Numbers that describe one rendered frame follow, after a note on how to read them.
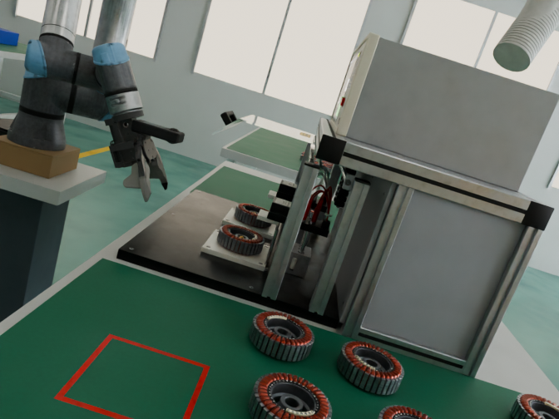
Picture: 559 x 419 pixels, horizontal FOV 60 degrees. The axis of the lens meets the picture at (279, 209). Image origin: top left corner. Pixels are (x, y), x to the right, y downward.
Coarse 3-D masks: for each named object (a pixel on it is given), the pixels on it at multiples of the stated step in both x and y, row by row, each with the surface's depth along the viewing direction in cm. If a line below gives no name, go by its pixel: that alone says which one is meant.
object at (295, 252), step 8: (296, 248) 116; (304, 248) 118; (296, 256) 112; (304, 256) 112; (288, 264) 113; (296, 264) 113; (304, 264) 113; (288, 272) 113; (296, 272) 113; (304, 272) 113
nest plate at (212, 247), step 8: (216, 232) 122; (208, 240) 115; (216, 240) 116; (208, 248) 110; (216, 248) 112; (224, 248) 113; (264, 248) 122; (224, 256) 110; (232, 256) 110; (240, 256) 111; (248, 256) 113; (256, 256) 114; (264, 256) 116; (248, 264) 110; (256, 264) 110; (264, 264) 111
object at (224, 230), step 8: (232, 224) 119; (224, 232) 113; (232, 232) 118; (240, 232) 119; (248, 232) 119; (256, 232) 119; (224, 240) 112; (232, 240) 111; (240, 240) 111; (248, 240) 112; (256, 240) 114; (264, 240) 117; (232, 248) 111; (240, 248) 111; (248, 248) 112; (256, 248) 113
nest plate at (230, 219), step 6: (234, 210) 145; (228, 216) 138; (234, 216) 140; (222, 222) 133; (228, 222) 133; (234, 222) 134; (240, 222) 136; (252, 228) 134; (258, 228) 136; (264, 228) 138; (270, 228) 140; (264, 234) 133; (270, 234) 134
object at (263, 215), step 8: (280, 200) 114; (272, 208) 111; (280, 208) 111; (288, 208) 110; (264, 216) 112; (272, 216) 111; (280, 216) 111; (304, 224) 111; (312, 224) 111; (320, 224) 114; (304, 232) 117; (312, 232) 111; (320, 232) 111; (328, 232) 111; (304, 240) 112
